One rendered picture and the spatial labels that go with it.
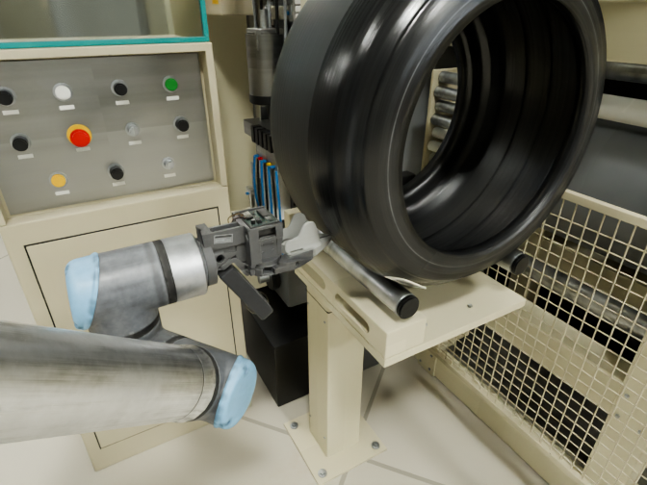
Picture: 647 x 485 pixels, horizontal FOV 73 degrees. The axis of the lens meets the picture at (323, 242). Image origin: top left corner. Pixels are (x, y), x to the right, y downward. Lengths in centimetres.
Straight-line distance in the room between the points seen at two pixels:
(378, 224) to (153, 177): 79
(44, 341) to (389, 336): 53
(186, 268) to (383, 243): 28
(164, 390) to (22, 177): 86
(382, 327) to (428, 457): 97
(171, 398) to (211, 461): 119
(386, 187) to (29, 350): 43
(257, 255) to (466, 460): 125
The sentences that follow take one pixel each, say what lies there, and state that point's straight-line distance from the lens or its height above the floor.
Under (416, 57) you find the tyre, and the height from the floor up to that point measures 129.
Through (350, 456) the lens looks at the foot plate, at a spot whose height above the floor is 1.
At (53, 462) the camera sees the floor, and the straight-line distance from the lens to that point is 187.
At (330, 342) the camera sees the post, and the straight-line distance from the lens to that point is 125.
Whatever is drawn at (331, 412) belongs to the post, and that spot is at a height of 23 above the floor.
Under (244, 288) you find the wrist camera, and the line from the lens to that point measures 66.
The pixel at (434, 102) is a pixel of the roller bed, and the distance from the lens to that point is 130.
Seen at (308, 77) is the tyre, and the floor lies 126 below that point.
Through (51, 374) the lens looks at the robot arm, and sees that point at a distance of 38.
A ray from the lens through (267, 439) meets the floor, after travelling 170.
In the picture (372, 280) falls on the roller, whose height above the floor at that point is 91.
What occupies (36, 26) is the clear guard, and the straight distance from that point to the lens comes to 117.
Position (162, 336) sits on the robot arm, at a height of 95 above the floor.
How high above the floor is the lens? 134
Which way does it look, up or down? 28 degrees down
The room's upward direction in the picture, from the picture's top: straight up
